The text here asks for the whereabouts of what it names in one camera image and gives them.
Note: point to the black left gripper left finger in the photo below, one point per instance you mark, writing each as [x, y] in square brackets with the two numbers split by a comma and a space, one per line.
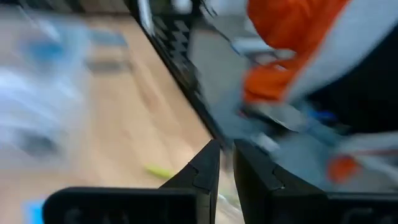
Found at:
[140, 205]

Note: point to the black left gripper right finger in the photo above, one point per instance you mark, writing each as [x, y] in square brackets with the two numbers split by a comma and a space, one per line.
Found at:
[280, 205]

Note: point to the blue kitchen sponge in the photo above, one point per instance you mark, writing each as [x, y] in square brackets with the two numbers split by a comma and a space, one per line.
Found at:
[32, 213]

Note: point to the frosted clear plastic bin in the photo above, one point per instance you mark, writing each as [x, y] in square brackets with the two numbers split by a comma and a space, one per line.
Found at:
[37, 93]

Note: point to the person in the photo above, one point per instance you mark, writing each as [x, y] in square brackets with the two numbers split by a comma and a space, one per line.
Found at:
[280, 25]

